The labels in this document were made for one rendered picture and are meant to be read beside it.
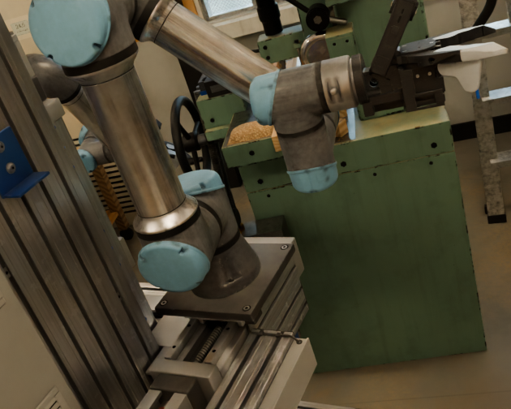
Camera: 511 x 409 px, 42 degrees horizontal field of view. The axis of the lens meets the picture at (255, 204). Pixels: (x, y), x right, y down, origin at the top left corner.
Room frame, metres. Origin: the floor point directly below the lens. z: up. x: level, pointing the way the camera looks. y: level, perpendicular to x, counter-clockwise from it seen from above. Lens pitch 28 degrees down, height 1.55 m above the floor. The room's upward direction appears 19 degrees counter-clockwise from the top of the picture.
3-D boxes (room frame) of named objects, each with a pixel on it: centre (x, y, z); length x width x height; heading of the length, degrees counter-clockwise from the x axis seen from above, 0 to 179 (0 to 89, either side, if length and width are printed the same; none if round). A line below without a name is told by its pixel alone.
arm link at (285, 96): (0.93, -0.10, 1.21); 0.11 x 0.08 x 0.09; 71
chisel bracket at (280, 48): (1.83, -0.22, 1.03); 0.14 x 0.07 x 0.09; 75
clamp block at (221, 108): (1.88, -0.01, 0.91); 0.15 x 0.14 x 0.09; 165
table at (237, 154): (1.86, -0.10, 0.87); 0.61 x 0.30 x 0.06; 165
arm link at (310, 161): (0.94, -0.11, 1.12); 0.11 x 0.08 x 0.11; 161
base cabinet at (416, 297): (1.81, -0.32, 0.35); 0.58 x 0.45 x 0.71; 75
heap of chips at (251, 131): (1.61, -0.05, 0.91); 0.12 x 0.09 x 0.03; 75
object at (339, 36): (1.64, -0.34, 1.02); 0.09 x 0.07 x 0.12; 165
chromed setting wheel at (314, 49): (1.69, -0.30, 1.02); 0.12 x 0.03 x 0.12; 75
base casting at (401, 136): (1.81, -0.32, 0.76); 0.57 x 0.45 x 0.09; 75
